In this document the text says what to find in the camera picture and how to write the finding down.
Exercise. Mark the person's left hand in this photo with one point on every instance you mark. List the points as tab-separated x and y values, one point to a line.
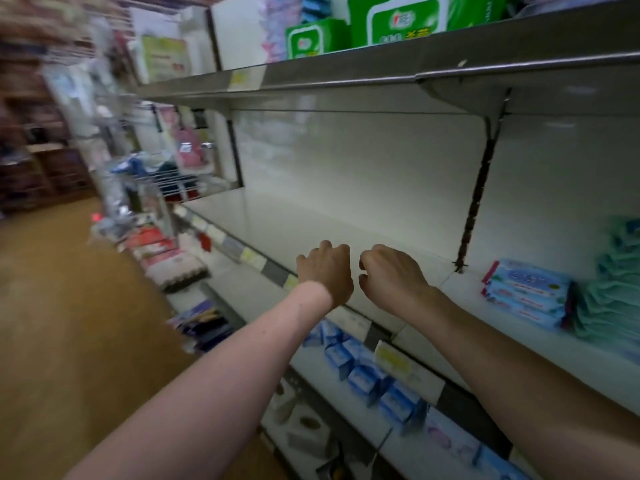
325	273

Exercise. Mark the person's right hand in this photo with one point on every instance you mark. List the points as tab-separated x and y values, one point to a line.
395	280

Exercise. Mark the metal store shelving unit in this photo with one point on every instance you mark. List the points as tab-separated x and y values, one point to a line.
350	165

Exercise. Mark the stack of blue wipe packets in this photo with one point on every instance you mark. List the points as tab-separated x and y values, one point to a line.
525	307

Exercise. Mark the stack of blue green packets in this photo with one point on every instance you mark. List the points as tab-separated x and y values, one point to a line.
610	295

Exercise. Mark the person's right forearm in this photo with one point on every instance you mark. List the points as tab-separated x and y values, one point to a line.
530	395

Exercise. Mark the person's left forearm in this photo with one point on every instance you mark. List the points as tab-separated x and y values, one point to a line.
200	415

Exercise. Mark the beige tissue box holder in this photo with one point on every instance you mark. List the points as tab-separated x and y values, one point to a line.
308	430

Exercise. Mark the dark plastic bags bundle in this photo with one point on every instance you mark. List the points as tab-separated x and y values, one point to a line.
200	325

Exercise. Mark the white textured pack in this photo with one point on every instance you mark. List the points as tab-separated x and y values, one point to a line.
175	270

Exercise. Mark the red mesh bag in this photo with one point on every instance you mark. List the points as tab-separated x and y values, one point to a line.
145	240

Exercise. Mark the dark blue packaged goods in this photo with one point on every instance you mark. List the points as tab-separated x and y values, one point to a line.
470	450

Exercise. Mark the hanging packaged goods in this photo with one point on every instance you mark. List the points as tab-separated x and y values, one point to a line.
150	55

